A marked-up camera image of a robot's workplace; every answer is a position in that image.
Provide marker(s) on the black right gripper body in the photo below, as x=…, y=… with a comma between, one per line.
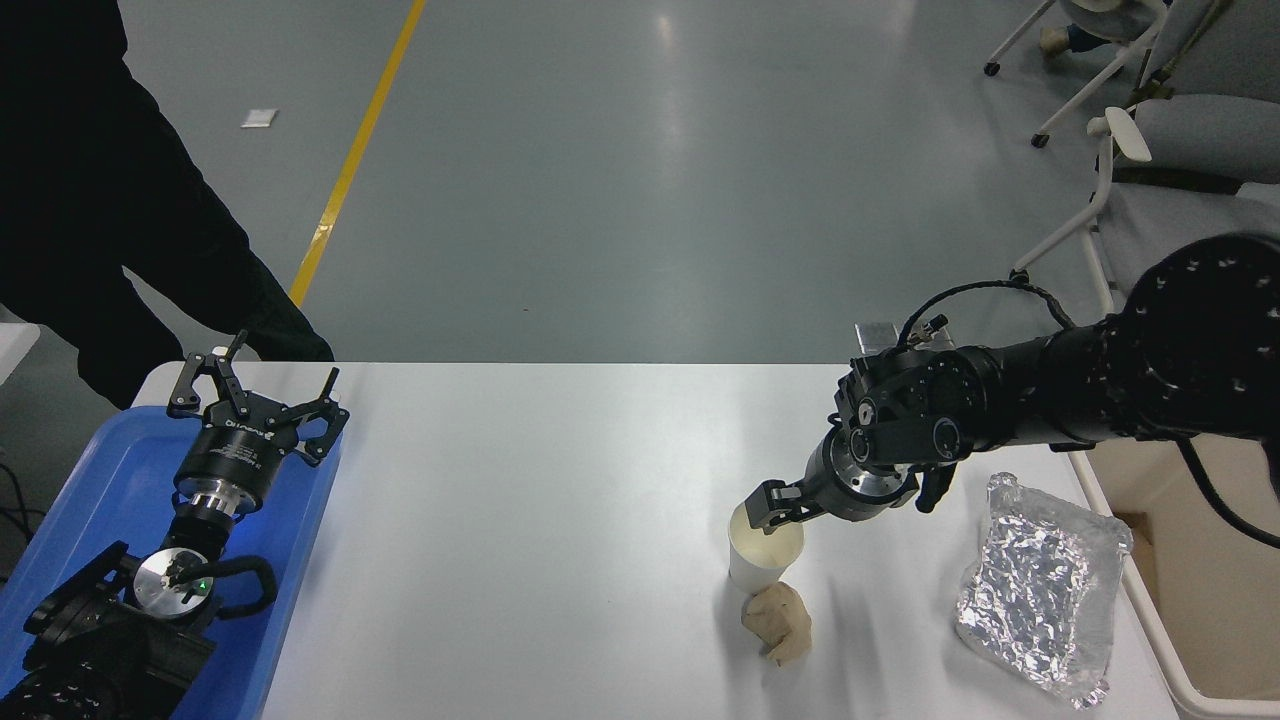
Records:
x=828, y=478

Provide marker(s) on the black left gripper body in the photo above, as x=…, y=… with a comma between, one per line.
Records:
x=234, y=456

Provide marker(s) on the white paper cup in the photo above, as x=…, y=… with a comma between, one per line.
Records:
x=762, y=562

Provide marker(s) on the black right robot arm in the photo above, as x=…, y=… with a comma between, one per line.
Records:
x=1180, y=350

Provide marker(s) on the crumpled tan paper ball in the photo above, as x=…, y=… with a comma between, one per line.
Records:
x=780, y=625

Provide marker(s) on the blue plastic tray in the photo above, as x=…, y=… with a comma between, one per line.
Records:
x=110, y=470

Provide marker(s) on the silver floor plate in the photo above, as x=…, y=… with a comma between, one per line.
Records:
x=878, y=336

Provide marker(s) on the white side table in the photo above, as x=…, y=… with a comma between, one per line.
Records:
x=15, y=352

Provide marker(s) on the crumpled silver foil tray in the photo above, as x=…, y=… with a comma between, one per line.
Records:
x=1040, y=590

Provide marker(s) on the person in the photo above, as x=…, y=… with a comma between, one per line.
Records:
x=90, y=200

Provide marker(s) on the small white floor plate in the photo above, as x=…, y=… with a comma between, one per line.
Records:
x=259, y=118

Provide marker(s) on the large pale bin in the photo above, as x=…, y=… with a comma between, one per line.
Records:
x=1200, y=620

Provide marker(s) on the white chair legs with casters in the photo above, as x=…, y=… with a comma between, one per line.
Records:
x=1095, y=85

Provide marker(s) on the person's foot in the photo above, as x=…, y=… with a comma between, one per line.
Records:
x=1058, y=42

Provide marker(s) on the grey chair with white frame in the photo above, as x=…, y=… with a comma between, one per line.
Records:
x=1210, y=130
x=1150, y=215

